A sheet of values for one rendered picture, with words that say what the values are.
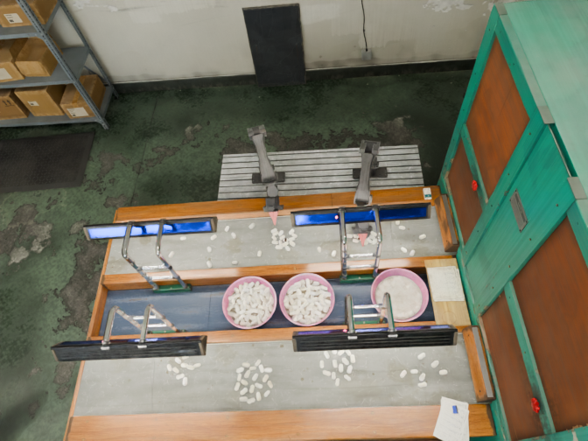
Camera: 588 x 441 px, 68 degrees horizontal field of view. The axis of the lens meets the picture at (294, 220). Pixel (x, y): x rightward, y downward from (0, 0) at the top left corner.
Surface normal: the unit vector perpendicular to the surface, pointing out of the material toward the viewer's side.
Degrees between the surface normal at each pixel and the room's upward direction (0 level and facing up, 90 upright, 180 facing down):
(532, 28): 0
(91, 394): 0
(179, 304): 0
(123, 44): 90
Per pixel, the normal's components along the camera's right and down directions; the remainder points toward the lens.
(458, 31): -0.01, 0.86
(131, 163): -0.10, -0.51
